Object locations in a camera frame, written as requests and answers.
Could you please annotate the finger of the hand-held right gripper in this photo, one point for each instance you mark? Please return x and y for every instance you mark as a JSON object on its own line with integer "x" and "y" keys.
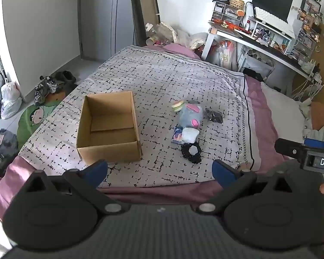
{"x": 289, "y": 147}
{"x": 316, "y": 143}

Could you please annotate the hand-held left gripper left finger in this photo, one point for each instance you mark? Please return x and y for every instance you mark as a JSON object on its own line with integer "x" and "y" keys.
{"x": 97, "y": 170}

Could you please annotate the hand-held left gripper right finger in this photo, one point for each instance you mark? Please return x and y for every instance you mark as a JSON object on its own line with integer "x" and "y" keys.
{"x": 222, "y": 171}

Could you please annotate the black scrunchie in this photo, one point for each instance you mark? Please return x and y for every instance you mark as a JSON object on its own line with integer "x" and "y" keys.
{"x": 192, "y": 152}

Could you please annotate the brown cardboard box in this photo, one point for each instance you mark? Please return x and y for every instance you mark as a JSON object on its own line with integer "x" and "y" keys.
{"x": 110, "y": 129}

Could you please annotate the black item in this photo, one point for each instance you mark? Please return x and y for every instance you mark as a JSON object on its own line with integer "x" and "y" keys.
{"x": 213, "y": 115}

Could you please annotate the watermelon slice plush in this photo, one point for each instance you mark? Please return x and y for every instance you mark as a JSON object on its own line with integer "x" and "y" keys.
{"x": 178, "y": 105}

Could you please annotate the white pillow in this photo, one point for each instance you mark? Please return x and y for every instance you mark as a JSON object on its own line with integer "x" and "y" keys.
{"x": 283, "y": 110}

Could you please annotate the green cartoon rug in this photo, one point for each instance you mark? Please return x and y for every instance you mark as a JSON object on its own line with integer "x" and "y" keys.
{"x": 32, "y": 118}

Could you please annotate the white rolling cart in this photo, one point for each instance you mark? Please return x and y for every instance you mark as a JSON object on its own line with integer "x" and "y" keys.
{"x": 255, "y": 62}

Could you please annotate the dark grey bag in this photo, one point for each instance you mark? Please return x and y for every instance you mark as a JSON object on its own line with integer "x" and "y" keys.
{"x": 2, "y": 151}

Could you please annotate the pair of grey sneakers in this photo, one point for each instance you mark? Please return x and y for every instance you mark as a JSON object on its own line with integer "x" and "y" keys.
{"x": 44, "y": 89}

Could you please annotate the pair of dark slippers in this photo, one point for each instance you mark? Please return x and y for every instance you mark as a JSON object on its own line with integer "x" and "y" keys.
{"x": 66, "y": 77}

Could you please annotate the small clear drawer unit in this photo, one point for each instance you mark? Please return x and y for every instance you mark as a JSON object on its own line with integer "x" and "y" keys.
{"x": 307, "y": 39}

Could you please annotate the white desk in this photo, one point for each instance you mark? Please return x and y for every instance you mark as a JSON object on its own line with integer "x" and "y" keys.
{"x": 259, "y": 44}

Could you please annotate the black and white patterned blanket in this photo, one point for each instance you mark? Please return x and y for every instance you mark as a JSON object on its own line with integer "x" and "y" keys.
{"x": 156, "y": 81}

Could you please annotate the plastic bag under desk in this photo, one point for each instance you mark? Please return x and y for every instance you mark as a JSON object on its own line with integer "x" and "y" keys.
{"x": 226, "y": 54}

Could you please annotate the white plastic bag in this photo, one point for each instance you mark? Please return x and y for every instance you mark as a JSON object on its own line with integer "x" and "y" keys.
{"x": 10, "y": 99}

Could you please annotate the white monitor riser shelf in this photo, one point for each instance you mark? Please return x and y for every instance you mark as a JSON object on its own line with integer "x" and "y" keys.
{"x": 286, "y": 33}

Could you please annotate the white keyboard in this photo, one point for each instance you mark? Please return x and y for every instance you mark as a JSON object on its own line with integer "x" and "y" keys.
{"x": 275, "y": 21}

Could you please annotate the pile of clear plastic bags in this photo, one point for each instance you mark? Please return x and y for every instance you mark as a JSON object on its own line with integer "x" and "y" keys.
{"x": 190, "y": 39}

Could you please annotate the framed picture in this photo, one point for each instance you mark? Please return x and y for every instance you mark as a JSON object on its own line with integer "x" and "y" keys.
{"x": 310, "y": 4}

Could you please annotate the paper cup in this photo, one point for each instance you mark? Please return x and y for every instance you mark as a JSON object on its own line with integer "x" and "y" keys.
{"x": 150, "y": 41}

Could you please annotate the black computer monitor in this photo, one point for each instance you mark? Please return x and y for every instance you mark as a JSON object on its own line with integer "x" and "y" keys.
{"x": 272, "y": 1}

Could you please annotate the clear drawer organizer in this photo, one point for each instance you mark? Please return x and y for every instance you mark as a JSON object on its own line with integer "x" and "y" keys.
{"x": 225, "y": 13}

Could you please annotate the clear plastic bottle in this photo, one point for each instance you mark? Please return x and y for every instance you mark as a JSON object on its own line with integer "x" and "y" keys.
{"x": 150, "y": 31}

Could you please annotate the woven basket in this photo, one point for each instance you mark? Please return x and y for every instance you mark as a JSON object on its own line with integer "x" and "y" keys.
{"x": 236, "y": 3}

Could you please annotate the grey wardrobe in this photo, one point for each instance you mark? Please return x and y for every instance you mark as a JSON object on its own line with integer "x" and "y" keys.
{"x": 105, "y": 16}

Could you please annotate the leaning black framed board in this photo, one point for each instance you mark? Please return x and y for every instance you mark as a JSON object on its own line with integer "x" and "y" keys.
{"x": 147, "y": 8}

